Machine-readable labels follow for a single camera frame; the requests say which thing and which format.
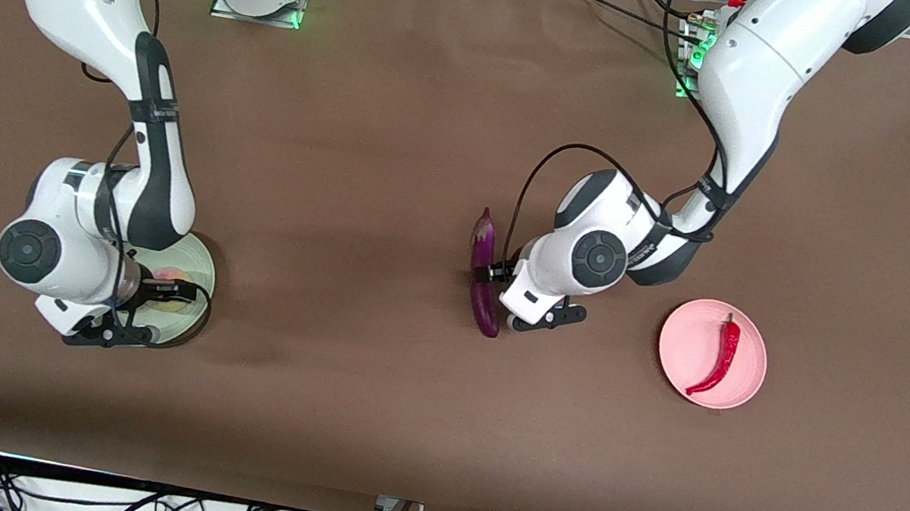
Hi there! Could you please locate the pink yellow peach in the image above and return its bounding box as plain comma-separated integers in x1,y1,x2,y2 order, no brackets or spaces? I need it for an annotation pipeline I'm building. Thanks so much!
140,264,205,317

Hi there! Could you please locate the long purple eggplant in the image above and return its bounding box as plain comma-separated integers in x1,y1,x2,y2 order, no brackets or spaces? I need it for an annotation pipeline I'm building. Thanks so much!
457,205,518,341

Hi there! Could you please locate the red chili pepper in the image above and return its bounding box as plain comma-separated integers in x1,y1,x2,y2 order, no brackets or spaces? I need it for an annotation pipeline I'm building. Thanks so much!
684,307,745,403

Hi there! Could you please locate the light green round plate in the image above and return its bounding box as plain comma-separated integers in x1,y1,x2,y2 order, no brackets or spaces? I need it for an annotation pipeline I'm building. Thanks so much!
104,222,223,356

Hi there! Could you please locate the brown table cover sheet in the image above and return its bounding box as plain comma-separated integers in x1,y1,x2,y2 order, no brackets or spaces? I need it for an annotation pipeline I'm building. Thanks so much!
0,0,910,511

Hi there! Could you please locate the pink round plate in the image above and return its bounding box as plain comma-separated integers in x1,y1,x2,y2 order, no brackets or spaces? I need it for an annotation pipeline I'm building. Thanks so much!
650,293,776,417

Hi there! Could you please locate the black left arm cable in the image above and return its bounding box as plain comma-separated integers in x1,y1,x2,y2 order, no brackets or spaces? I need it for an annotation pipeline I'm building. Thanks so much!
500,0,757,306

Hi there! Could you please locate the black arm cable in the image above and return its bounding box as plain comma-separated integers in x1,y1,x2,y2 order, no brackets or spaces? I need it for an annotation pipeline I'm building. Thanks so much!
500,0,757,306
42,0,260,350

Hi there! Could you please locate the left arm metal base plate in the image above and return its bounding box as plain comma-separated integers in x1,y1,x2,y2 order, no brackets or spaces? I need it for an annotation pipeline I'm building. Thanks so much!
673,15,715,104

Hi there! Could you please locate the long black tabletop cable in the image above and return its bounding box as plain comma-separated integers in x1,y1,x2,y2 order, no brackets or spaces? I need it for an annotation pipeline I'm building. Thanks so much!
526,0,710,48

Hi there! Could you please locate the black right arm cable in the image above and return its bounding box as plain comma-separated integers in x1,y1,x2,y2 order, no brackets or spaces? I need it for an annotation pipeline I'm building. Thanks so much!
42,0,260,350

